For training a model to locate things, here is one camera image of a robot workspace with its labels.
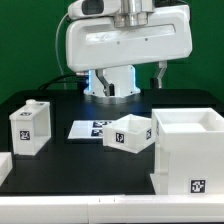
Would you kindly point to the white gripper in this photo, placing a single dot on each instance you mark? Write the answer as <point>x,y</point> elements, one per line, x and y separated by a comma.
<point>96,43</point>

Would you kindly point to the white drawer tray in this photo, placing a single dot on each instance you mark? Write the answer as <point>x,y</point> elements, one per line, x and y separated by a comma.
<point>130,133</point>

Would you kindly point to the large white drawer housing box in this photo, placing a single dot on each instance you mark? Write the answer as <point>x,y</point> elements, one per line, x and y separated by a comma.
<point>189,151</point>

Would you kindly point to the small white drawer with knob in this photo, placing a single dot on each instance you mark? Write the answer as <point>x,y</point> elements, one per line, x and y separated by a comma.
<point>30,127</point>

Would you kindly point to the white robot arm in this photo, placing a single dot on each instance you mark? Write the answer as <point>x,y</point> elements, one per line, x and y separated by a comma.
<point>132,13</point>

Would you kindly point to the white marker sheet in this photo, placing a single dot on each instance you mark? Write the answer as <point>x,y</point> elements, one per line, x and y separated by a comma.
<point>87,129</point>

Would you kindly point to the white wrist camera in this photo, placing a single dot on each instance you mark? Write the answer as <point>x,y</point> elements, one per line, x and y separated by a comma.
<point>93,8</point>

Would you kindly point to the white left rail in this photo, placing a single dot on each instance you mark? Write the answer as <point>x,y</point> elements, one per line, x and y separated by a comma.
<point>5,165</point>

